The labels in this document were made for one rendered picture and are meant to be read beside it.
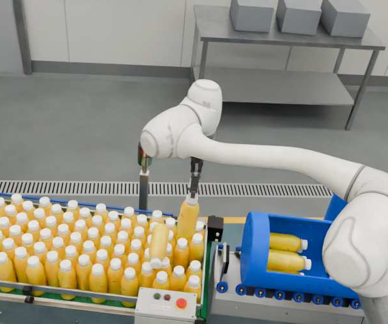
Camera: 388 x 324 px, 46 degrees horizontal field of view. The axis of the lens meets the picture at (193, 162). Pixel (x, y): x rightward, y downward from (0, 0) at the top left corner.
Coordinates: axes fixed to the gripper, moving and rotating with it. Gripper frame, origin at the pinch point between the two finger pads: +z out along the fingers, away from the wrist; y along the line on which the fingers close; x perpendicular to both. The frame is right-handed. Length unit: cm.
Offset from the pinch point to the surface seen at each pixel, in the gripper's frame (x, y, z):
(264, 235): -27.5, 0.5, 17.9
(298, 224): -45, 18, 28
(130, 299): 18.4, -14.8, 43.4
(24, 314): 59, -17, 58
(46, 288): 49, -15, 43
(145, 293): 12.2, -20.6, 30.4
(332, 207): -72, 55, 51
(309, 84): -107, 295, 111
